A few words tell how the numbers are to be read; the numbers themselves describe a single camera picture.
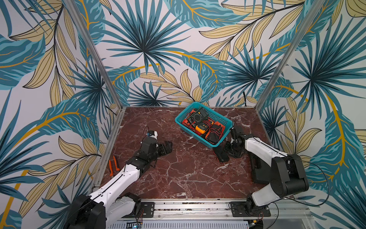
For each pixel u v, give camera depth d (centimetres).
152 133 74
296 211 75
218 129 90
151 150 63
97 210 40
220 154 90
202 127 95
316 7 69
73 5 68
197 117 99
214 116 105
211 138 89
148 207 73
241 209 73
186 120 100
